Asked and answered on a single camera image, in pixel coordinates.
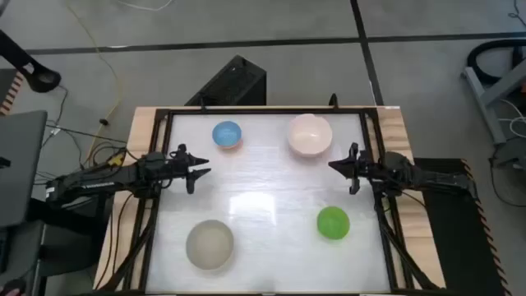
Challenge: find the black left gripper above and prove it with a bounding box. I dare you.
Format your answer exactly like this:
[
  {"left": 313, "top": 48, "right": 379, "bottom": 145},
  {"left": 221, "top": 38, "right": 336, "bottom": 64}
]
[{"left": 165, "top": 143, "right": 212, "bottom": 195}]

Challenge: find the small green bowl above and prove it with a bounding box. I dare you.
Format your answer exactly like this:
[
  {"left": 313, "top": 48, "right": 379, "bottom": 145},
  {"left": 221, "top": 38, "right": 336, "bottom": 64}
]
[{"left": 316, "top": 206, "right": 351, "bottom": 241}]

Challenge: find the black cable bundle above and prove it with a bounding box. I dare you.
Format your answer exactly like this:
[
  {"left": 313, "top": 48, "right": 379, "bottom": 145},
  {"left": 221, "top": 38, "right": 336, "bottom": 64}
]
[{"left": 35, "top": 84, "right": 141, "bottom": 186}]

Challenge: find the black cable with plug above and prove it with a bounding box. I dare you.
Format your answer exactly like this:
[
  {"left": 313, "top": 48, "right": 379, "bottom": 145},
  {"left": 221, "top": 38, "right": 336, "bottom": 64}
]
[{"left": 44, "top": 118, "right": 129, "bottom": 145}]

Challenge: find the black metal table frame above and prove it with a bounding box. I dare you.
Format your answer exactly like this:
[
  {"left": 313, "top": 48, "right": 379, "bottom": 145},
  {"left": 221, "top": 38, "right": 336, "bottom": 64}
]
[{"left": 108, "top": 93, "right": 443, "bottom": 295}]

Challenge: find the large grey bowl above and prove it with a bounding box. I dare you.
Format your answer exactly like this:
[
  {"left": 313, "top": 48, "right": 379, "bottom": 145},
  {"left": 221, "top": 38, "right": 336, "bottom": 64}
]
[{"left": 185, "top": 219, "right": 235, "bottom": 271}]

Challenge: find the grey metal stand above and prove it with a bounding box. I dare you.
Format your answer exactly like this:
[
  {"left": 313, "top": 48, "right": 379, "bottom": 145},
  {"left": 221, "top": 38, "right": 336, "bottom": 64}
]
[{"left": 461, "top": 61, "right": 526, "bottom": 169}]

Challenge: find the black arm base stand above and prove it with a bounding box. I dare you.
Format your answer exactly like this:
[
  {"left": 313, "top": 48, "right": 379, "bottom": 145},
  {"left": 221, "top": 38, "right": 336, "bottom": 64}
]
[{"left": 26, "top": 197, "right": 111, "bottom": 281}]

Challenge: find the black mat with orange edge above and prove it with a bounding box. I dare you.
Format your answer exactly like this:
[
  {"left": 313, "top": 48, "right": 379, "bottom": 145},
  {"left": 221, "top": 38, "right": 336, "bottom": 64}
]
[
  {"left": 0, "top": 68, "right": 25, "bottom": 117},
  {"left": 413, "top": 158, "right": 511, "bottom": 296}
]

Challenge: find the white cable bundle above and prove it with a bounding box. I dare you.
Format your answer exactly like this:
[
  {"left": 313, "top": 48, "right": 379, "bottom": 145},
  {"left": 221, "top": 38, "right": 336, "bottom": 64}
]
[{"left": 498, "top": 98, "right": 526, "bottom": 140}]

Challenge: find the black computer tower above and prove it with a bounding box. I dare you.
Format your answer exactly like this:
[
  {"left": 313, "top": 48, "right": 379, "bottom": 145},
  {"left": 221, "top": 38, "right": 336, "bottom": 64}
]
[{"left": 184, "top": 54, "right": 267, "bottom": 107}]

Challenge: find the small blue bowl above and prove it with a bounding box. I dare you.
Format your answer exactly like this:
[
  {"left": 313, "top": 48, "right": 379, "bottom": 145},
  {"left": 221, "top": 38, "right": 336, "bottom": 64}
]
[{"left": 211, "top": 120, "right": 243, "bottom": 150}]

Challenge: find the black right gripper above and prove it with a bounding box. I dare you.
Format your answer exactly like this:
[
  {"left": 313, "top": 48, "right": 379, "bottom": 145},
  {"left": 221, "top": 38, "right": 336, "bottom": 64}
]
[{"left": 327, "top": 141, "right": 386, "bottom": 196}]

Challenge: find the yellow cable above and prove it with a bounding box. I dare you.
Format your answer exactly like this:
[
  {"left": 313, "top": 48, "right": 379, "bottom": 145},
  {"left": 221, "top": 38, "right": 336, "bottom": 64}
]
[{"left": 65, "top": 0, "right": 127, "bottom": 168}]

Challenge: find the large pink bowl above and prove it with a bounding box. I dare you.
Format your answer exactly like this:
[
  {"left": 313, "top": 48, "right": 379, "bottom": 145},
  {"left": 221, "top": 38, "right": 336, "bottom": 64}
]
[{"left": 286, "top": 113, "right": 334, "bottom": 158}]

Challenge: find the black hose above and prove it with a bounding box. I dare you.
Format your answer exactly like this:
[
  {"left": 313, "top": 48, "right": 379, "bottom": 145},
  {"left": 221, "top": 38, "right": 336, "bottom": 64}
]
[{"left": 466, "top": 38, "right": 526, "bottom": 86}]

